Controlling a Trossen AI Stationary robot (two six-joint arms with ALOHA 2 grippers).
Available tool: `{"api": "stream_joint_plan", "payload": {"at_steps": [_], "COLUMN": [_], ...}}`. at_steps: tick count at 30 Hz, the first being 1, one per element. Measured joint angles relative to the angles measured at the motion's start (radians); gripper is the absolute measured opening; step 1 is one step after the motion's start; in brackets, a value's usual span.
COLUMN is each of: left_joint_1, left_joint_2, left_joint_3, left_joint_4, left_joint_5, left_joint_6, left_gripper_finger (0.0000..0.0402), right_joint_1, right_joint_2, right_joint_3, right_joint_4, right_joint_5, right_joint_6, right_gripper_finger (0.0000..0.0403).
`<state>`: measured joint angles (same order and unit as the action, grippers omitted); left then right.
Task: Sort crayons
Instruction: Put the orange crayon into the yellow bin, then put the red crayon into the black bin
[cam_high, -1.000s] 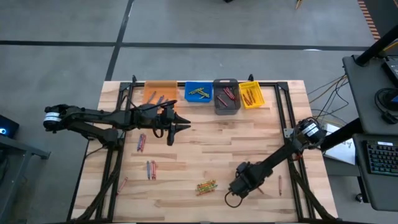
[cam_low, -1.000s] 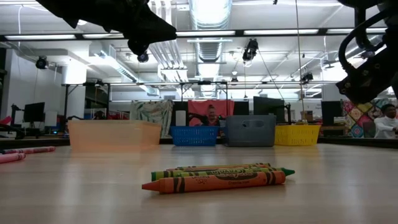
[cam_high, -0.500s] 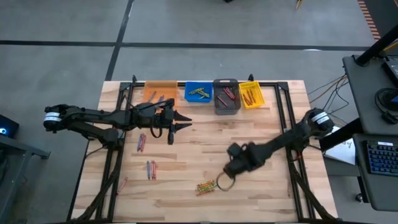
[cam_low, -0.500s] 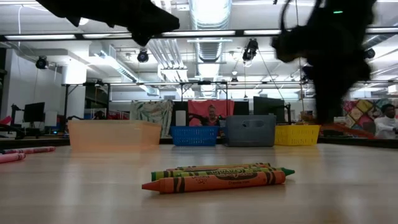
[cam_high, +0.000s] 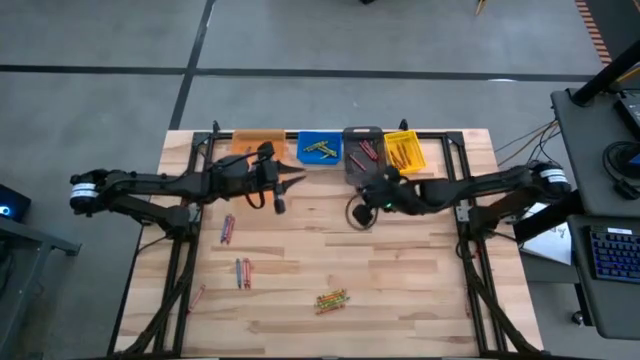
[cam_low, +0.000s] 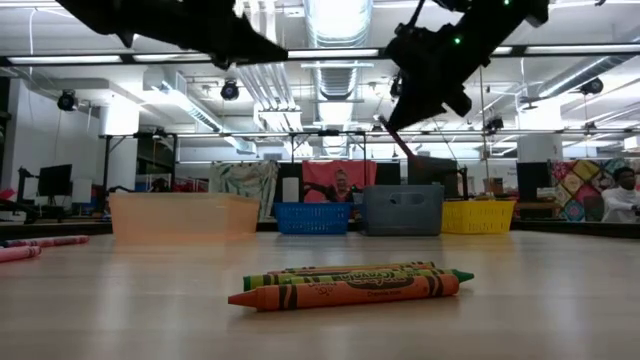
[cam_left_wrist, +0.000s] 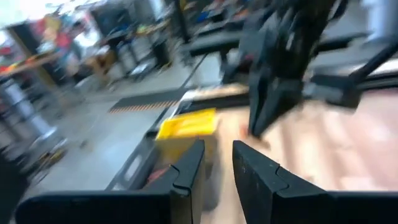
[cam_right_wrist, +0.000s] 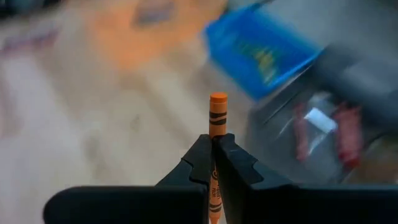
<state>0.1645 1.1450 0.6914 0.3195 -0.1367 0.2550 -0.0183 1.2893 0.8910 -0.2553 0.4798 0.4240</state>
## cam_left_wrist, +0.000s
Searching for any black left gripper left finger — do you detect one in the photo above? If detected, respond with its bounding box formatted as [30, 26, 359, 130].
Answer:
[14, 139, 206, 224]

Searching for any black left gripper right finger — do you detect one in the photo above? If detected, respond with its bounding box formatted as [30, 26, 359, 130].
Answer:
[233, 140, 398, 224]

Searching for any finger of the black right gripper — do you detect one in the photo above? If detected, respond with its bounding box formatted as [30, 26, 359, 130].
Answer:
[248, 67, 265, 136]
[253, 79, 304, 138]

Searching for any red crayon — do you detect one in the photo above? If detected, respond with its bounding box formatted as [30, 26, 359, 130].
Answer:
[146, 166, 170, 186]

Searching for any yellow plastic basket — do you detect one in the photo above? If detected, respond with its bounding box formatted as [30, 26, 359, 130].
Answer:
[154, 108, 220, 166]

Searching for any black aluminium table frame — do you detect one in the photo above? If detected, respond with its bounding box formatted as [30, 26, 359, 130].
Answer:
[178, 74, 398, 114]

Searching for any orange striped cable ramp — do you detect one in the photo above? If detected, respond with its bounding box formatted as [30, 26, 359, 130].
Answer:
[108, 98, 183, 114]

